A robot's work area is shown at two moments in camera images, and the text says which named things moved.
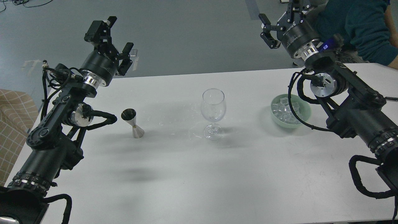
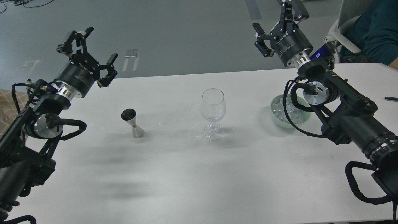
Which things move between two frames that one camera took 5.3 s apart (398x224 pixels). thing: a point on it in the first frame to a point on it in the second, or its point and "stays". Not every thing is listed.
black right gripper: (295, 34) to (287, 39)
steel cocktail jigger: (129, 115) stays
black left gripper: (102, 60) to (82, 70)
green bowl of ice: (282, 113) stays
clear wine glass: (213, 108) stays
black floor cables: (22, 2) stays
